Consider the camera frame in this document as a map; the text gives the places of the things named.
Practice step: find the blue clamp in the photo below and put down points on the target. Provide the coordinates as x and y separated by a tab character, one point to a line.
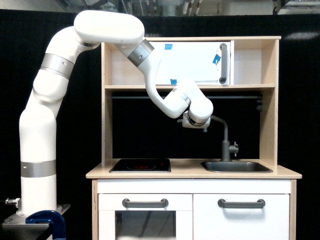
51	217

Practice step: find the black backdrop curtain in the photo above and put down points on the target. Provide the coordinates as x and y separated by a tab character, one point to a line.
24	36

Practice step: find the white oven door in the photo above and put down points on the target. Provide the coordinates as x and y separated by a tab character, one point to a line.
174	222

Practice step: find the blue tape piece bottom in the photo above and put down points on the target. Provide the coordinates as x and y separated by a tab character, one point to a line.
173	81

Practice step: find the grey oven door handle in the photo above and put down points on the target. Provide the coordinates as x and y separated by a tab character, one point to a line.
163	203

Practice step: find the grey cabinet door handle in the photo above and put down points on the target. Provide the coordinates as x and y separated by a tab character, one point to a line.
259	204

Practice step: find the white cabinet door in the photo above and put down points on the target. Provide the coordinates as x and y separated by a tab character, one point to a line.
211	222

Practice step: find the blue tape piece top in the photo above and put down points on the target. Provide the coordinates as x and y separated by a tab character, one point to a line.
168	46

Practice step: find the grey faucet knob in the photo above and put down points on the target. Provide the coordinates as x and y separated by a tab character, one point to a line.
234	149

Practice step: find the blue tape piece right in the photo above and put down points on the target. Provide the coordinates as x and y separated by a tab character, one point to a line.
216	59

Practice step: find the grey microwave door handle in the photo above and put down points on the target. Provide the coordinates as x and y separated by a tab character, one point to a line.
224	63

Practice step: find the grey sink basin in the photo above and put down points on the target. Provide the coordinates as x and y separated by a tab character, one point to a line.
235	167

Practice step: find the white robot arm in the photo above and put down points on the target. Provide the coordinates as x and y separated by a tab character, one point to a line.
37	122

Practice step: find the white microwave door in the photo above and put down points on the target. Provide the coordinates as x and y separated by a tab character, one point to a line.
192	60

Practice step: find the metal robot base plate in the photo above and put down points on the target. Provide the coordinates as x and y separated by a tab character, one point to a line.
17	229

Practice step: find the blue tape piece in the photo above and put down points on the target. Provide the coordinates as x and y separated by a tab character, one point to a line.
173	81
168	46
216	59

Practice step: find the wooden toy kitchen frame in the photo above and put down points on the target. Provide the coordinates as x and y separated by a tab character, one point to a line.
255	69

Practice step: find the grey toy faucet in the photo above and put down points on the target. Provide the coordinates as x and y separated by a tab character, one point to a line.
225	153

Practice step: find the black toy stovetop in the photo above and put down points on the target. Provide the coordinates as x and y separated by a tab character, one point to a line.
142	165

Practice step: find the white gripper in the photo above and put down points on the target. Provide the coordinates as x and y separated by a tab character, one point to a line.
188	123

